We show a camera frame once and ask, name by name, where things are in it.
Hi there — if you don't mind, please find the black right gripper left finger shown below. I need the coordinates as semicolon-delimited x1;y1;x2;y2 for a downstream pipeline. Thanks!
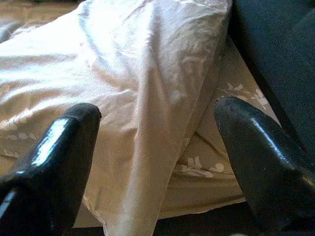
0;102;102;236

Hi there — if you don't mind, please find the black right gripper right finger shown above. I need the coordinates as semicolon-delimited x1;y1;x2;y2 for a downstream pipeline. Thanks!
214;96;315;231

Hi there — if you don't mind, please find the beige pillow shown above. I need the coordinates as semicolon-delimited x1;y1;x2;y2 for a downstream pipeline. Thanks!
0;0;233;234

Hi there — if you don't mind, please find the beige floral bedspread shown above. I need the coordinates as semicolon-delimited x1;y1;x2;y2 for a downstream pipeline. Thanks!
0;0;283;217

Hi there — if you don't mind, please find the dark teal fabric furniture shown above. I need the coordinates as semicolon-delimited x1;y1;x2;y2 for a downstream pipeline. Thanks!
230;0;315;158

